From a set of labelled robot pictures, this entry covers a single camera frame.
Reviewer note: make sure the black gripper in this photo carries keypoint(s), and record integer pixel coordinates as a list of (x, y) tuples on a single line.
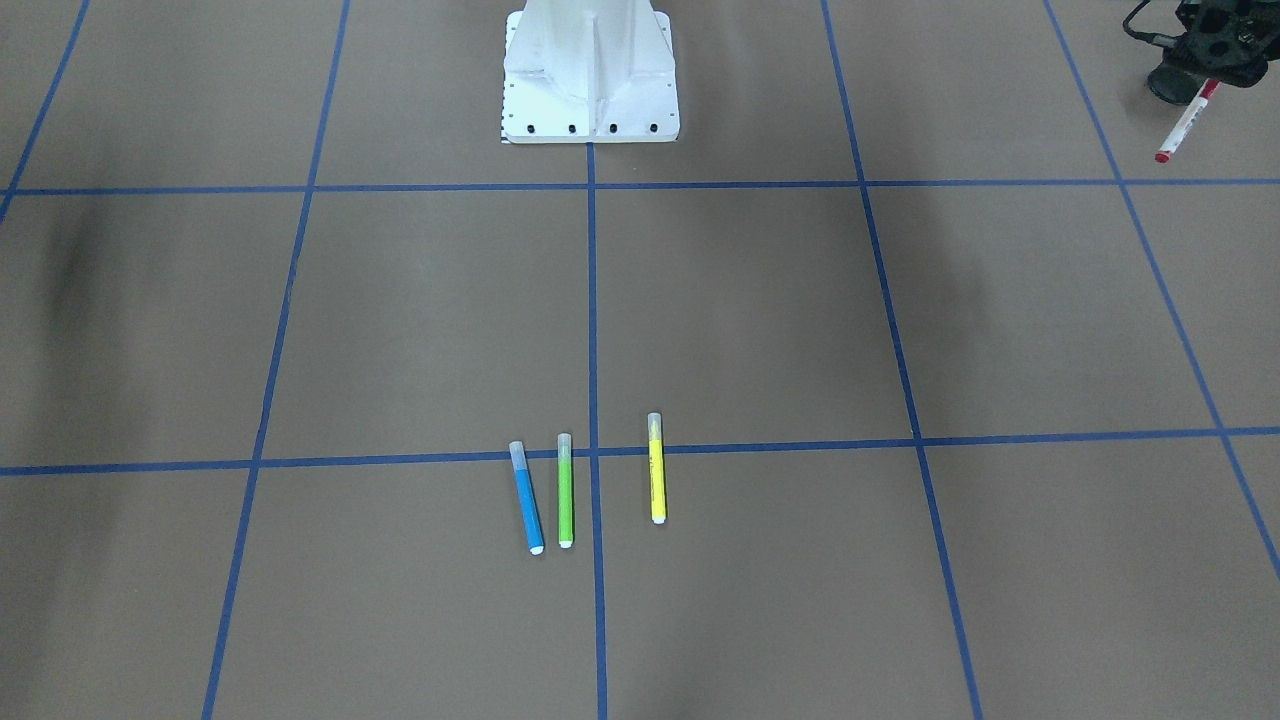
[(1176, 82)]

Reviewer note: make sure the red and white marker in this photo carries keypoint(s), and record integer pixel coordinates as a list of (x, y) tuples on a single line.
[(1187, 120)]

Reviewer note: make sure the blue marker pen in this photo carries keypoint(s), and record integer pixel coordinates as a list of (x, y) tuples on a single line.
[(526, 498)]

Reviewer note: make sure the black mesh pen cup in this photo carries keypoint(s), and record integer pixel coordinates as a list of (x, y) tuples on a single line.
[(1174, 85)]

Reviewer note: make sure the brown paper table mat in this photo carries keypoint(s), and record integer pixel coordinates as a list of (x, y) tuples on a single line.
[(969, 407)]

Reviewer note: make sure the yellow highlighter pen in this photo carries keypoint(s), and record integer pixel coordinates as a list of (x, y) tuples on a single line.
[(657, 468)]

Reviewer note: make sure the green highlighter pen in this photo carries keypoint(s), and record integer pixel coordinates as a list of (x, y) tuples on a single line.
[(565, 491)]

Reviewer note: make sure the white camera post base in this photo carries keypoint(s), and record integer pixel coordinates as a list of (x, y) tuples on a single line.
[(589, 72)]

